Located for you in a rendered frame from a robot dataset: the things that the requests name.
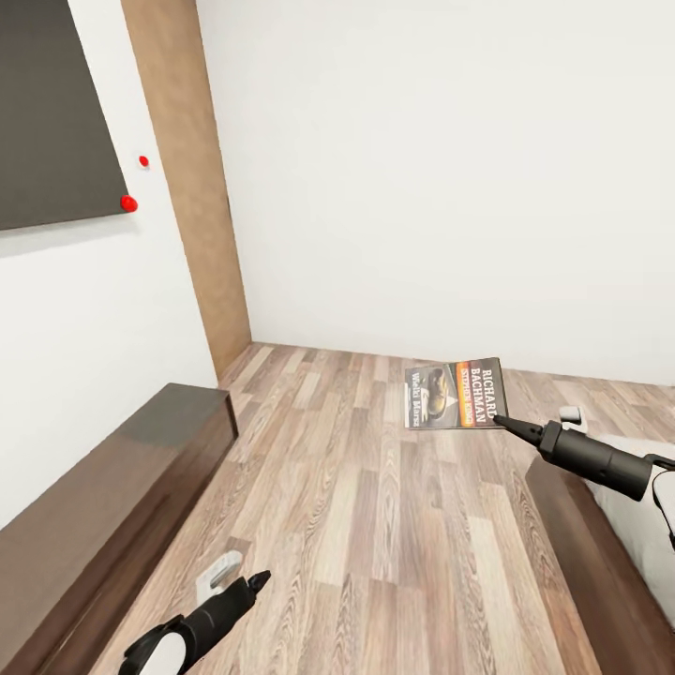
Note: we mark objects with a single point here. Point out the bed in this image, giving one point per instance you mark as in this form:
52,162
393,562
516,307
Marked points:
617,560

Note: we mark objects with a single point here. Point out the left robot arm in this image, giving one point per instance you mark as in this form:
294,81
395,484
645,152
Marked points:
173,648

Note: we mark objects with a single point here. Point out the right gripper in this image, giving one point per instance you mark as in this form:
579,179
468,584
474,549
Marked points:
582,455

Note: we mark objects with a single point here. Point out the bench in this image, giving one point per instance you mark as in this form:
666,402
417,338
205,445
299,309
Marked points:
75,560

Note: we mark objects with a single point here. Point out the hardback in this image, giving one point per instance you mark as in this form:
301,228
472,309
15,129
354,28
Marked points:
464,395

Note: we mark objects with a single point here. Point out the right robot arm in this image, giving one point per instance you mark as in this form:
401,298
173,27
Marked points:
566,445

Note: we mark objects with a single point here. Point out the wall mounted tv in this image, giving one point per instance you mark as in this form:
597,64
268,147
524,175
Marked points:
57,158

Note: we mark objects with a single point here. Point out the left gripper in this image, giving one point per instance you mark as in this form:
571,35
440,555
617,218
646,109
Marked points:
227,608

